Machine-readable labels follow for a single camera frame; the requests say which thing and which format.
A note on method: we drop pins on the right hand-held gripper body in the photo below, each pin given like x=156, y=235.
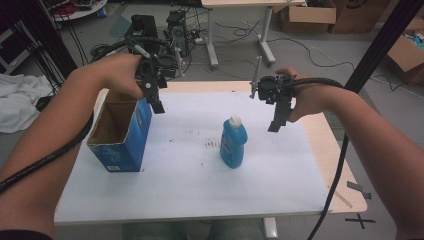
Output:
x=271, y=88

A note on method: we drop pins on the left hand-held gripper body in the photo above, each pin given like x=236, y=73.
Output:
x=151, y=78

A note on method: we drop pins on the blue bottle with white cap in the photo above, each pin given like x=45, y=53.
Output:
x=232, y=146

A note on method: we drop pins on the person's right hand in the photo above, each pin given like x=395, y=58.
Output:
x=310, y=100

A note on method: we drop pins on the person's left hand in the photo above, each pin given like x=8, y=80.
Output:
x=113, y=73

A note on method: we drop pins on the black box device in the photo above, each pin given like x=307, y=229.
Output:
x=145, y=28

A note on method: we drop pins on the black computer tower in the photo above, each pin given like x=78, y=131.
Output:
x=177, y=30

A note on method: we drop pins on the open brown cardboard box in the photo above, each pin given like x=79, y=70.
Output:
x=310, y=15

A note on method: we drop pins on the white-legged wooden desk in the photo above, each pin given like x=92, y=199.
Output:
x=253, y=2

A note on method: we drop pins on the white paper sheet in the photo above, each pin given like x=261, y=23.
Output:
x=186, y=193

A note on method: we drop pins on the round white table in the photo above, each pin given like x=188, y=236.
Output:
x=83, y=8

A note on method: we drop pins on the grey tape strip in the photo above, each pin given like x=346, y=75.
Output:
x=358, y=189

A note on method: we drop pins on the white table leg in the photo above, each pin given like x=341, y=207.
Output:
x=270, y=228

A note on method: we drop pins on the large brown cardboard box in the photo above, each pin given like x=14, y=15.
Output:
x=360, y=13

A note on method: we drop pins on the black metal stand pole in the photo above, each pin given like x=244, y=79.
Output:
x=383, y=36

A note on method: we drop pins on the black tape cross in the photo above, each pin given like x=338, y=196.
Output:
x=360, y=221

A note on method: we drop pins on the white cloth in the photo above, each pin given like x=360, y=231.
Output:
x=20, y=100

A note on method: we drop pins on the cardboard box with blue contents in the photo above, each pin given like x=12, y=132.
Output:
x=408, y=55

